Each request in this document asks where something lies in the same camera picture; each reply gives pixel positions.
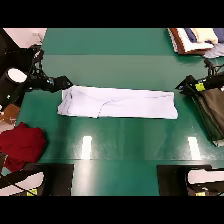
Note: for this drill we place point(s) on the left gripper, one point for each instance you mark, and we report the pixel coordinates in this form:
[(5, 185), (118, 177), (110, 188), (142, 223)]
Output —
[(60, 83)]

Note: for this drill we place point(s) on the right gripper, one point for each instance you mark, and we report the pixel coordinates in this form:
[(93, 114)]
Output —
[(188, 86)]

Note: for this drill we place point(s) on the white shirt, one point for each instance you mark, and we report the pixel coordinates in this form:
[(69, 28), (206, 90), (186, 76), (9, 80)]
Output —
[(126, 103)]

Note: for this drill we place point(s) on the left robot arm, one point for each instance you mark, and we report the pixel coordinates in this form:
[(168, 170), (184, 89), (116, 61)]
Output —
[(13, 90)]

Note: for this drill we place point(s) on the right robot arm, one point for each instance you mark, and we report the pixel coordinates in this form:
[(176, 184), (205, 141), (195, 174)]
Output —
[(215, 81)]

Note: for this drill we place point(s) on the dark olive garment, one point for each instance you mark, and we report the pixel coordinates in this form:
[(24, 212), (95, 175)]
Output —
[(213, 111)]

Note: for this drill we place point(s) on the white folded garment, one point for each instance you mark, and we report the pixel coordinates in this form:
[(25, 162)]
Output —
[(186, 46)]

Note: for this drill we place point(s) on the pale grey garment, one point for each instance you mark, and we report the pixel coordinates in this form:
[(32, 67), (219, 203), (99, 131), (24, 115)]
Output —
[(216, 50)]

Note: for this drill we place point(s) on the blue folded garment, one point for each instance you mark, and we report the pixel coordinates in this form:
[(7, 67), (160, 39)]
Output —
[(190, 34)]

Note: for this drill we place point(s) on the cream folded garment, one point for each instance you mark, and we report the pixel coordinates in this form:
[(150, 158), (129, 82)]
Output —
[(205, 34)]

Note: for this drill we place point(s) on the red garment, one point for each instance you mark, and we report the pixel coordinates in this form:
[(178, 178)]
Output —
[(20, 145)]

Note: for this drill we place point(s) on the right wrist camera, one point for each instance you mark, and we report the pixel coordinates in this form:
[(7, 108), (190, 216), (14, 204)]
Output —
[(210, 66)]

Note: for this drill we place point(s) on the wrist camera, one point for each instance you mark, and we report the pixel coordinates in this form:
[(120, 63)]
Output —
[(210, 66), (37, 55)]

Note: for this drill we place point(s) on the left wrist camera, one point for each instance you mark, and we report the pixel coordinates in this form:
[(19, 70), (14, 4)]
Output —
[(37, 55)]

